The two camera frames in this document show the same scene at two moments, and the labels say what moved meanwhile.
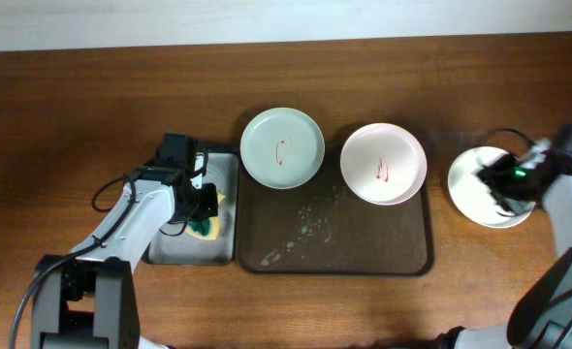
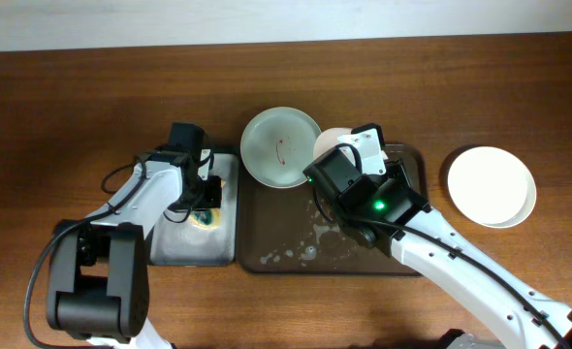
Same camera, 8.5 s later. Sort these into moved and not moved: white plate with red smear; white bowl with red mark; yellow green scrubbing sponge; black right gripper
Moved: yellow green scrubbing sponge; black right gripper
Not moved: white bowl with red mark; white plate with red smear
